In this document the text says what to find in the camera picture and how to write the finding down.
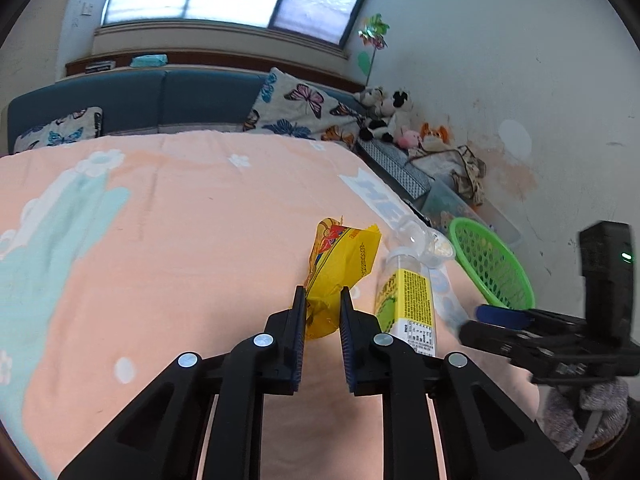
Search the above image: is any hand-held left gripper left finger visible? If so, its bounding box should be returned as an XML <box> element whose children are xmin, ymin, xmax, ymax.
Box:
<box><xmin>57</xmin><ymin>285</ymin><xmax>308</xmax><ymax>480</ymax></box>

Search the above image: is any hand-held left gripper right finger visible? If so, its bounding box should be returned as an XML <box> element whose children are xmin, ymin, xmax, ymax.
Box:
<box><xmin>339</xmin><ymin>286</ymin><xmax>583</xmax><ymax>480</ymax></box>

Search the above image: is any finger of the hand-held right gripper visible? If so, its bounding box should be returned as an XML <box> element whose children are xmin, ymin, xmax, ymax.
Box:
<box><xmin>459</xmin><ymin>321</ymin><xmax>556</xmax><ymax>366</ymax></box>
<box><xmin>474</xmin><ymin>304</ymin><xmax>588</xmax><ymax>333</ymax></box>

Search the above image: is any green plastic basket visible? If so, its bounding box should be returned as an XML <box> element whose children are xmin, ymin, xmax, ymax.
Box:
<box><xmin>447</xmin><ymin>216</ymin><xmax>536</xmax><ymax>311</ymax></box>

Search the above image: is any plastic bottle with yellow label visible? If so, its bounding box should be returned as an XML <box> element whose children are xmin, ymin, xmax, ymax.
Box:
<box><xmin>375</xmin><ymin>252</ymin><xmax>438</xmax><ymax>358</ymax></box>

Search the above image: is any yellow snack wrapper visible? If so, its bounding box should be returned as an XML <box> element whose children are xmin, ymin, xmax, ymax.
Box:
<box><xmin>302</xmin><ymin>215</ymin><xmax>383</xmax><ymax>341</ymax></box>

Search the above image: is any person's right hand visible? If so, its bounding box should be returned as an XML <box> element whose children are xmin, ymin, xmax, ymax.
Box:
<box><xmin>537</xmin><ymin>379</ymin><xmax>631</xmax><ymax>453</ymax></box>

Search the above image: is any clear plastic cup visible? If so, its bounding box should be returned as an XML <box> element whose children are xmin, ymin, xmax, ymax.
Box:
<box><xmin>397</xmin><ymin>220</ymin><xmax>457</xmax><ymax>268</ymax></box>

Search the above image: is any clear storage box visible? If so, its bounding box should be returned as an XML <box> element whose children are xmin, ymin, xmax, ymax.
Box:
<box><xmin>415</xmin><ymin>180</ymin><xmax>523</xmax><ymax>256</ymax></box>

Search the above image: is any beige cloth bag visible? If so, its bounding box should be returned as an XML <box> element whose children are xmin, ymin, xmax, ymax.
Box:
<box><xmin>410</xmin><ymin>144</ymin><xmax>488</xmax><ymax>206</ymax></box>

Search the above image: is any peach printed blanket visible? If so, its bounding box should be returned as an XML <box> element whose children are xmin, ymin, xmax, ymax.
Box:
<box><xmin>0</xmin><ymin>132</ymin><xmax>541</xmax><ymax>480</ymax></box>

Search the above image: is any grey perforated panel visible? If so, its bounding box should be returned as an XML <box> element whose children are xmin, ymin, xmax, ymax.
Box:
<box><xmin>352</xmin><ymin>139</ymin><xmax>432</xmax><ymax>202</ymax></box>

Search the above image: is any orange fox plush toy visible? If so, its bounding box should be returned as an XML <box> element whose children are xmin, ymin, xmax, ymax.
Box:
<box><xmin>419</xmin><ymin>122</ymin><xmax>451</xmax><ymax>153</ymax></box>

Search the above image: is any black and white cow plush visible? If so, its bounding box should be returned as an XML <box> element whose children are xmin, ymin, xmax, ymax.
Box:
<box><xmin>359</xmin><ymin>89</ymin><xmax>413</xmax><ymax>143</ymax></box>

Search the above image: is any large butterfly print pillow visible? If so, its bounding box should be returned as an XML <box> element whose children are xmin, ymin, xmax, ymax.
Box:
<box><xmin>243</xmin><ymin>66</ymin><xmax>368</xmax><ymax>143</ymax></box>

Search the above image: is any white dog plush toy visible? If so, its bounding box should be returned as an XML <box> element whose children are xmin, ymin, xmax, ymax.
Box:
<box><xmin>356</xmin><ymin>86</ymin><xmax>392</xmax><ymax>111</ymax></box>

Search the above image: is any blue sofa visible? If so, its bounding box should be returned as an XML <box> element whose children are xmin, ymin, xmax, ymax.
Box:
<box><xmin>7</xmin><ymin>69</ymin><xmax>366</xmax><ymax>156</ymax></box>

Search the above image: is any colourful pinwheel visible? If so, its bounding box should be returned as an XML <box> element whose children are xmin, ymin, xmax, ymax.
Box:
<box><xmin>356</xmin><ymin>14</ymin><xmax>391</xmax><ymax>86</ymax></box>

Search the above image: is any small butterfly print pillow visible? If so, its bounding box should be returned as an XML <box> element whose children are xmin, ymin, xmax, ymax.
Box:
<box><xmin>13</xmin><ymin>106</ymin><xmax>104</xmax><ymax>155</ymax></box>

